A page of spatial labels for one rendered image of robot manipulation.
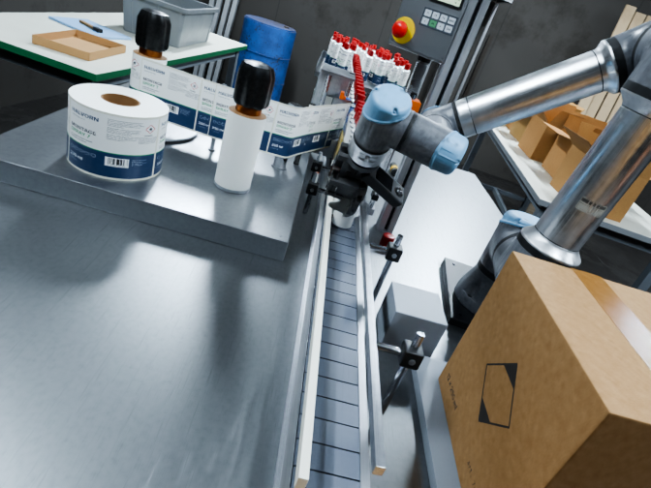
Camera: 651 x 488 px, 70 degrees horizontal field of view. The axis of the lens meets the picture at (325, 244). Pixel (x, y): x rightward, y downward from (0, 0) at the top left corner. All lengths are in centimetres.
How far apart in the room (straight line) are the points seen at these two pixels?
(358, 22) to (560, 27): 213
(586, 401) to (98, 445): 54
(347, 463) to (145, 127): 77
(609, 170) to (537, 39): 505
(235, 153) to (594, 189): 72
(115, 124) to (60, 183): 17
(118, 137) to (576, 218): 88
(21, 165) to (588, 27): 556
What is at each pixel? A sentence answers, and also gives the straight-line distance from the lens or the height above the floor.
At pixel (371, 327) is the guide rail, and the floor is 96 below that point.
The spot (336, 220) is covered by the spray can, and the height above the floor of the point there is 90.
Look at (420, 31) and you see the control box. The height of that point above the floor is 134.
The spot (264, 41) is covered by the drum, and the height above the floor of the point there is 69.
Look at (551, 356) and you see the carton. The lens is 59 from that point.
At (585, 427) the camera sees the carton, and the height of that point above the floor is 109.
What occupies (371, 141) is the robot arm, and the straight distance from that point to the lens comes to 85.
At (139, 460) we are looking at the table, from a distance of 64.
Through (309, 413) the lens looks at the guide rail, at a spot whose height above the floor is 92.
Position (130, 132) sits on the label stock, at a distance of 106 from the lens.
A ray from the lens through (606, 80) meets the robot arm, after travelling 97.
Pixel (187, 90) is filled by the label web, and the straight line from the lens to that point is 135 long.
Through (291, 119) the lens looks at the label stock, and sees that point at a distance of 131.
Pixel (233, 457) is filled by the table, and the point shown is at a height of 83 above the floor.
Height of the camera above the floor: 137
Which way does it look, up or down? 28 degrees down
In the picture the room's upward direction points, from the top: 19 degrees clockwise
